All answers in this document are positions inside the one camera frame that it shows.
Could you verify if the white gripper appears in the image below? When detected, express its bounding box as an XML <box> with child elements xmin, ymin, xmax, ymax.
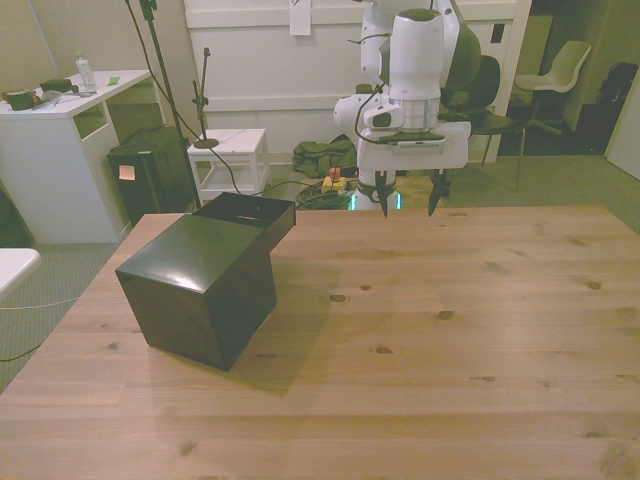
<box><xmin>356</xmin><ymin>121</ymin><xmax>472</xmax><ymax>219</ymax></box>

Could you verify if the black drawer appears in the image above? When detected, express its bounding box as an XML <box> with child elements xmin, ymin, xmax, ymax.
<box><xmin>191</xmin><ymin>191</ymin><xmax>298</xmax><ymax>252</ymax></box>

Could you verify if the black drawer cabinet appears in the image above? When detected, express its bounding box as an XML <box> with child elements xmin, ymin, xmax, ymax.
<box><xmin>114</xmin><ymin>212</ymin><xmax>278</xmax><ymax>372</ymax></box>

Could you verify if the green cloth pile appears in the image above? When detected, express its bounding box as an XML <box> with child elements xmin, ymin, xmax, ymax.
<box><xmin>291</xmin><ymin>139</ymin><xmax>359</xmax><ymax>178</ymax></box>

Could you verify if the black chair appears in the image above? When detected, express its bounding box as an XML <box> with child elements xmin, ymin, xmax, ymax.
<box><xmin>439</xmin><ymin>53</ymin><xmax>529</xmax><ymax>194</ymax></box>

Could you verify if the white side table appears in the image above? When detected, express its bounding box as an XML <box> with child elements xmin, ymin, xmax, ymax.
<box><xmin>186</xmin><ymin>128</ymin><xmax>273</xmax><ymax>204</ymax></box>

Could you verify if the white chair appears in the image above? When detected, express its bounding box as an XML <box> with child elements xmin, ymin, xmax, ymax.
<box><xmin>513</xmin><ymin>40</ymin><xmax>593</xmax><ymax>135</ymax></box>

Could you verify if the white paper sheet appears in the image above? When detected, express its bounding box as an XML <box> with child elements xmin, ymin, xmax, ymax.
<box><xmin>289</xmin><ymin>0</ymin><xmax>313</xmax><ymax>37</ymax></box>

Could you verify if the black microphone stand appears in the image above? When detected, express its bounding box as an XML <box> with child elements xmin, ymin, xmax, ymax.
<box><xmin>191</xmin><ymin>46</ymin><xmax>220</xmax><ymax>150</ymax></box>

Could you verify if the black box cabinet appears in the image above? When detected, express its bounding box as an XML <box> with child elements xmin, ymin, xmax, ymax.
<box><xmin>106</xmin><ymin>126</ymin><xmax>202</xmax><ymax>227</ymax></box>

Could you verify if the black tripod stand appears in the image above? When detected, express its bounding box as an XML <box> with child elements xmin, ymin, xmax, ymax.
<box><xmin>123</xmin><ymin>0</ymin><xmax>203</xmax><ymax>211</ymax></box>

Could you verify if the clear plastic bottle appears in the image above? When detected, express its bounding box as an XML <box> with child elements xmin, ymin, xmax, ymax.
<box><xmin>74</xmin><ymin>50</ymin><xmax>98</xmax><ymax>95</ymax></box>

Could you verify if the dark flat desk item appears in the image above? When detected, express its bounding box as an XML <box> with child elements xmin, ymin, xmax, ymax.
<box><xmin>39</xmin><ymin>78</ymin><xmax>80</xmax><ymax>95</ymax></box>

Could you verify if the white desk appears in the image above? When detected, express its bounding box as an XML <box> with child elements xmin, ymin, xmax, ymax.
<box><xmin>0</xmin><ymin>69</ymin><xmax>167</xmax><ymax>245</ymax></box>

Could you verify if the dark round desk item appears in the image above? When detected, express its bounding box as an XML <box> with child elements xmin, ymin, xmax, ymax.
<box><xmin>1</xmin><ymin>88</ymin><xmax>35</xmax><ymax>111</ymax></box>

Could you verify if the black cable bundle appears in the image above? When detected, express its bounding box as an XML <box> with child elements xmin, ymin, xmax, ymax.
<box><xmin>259</xmin><ymin>178</ymin><xmax>352</xmax><ymax>210</ymax></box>

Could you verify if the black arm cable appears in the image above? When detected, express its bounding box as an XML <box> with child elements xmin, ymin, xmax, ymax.
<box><xmin>351</xmin><ymin>31</ymin><xmax>394</xmax><ymax>147</ymax></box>

